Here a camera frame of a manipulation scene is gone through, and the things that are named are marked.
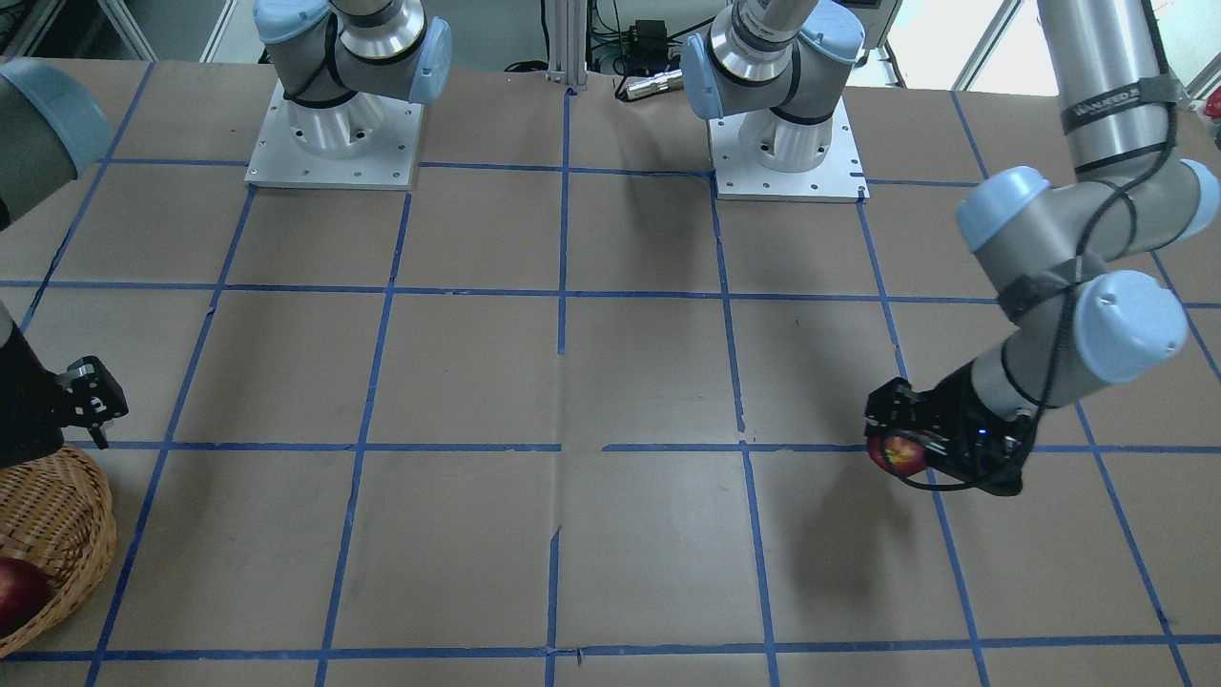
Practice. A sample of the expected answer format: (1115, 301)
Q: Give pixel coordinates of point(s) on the black power adapter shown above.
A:
(647, 38)

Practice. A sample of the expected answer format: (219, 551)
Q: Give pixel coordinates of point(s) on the aluminium frame post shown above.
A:
(567, 28)

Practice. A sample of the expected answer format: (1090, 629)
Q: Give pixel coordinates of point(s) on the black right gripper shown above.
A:
(27, 405)

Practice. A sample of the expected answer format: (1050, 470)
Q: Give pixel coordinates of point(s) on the red yellow apple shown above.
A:
(25, 590)

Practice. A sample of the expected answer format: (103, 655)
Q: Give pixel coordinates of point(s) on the woven wicker basket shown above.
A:
(57, 513)

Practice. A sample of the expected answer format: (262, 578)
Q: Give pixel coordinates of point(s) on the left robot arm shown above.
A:
(1079, 327)

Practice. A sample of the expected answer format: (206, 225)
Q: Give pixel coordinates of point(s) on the dark red apple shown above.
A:
(897, 454)

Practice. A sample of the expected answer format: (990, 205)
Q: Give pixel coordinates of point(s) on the silver cylindrical connector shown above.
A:
(650, 86)

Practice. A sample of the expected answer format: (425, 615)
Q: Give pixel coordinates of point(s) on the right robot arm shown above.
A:
(354, 77)

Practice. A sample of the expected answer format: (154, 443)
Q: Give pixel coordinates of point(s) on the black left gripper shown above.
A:
(957, 412)

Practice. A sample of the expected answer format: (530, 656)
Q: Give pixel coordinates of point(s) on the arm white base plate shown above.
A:
(368, 143)
(759, 157)

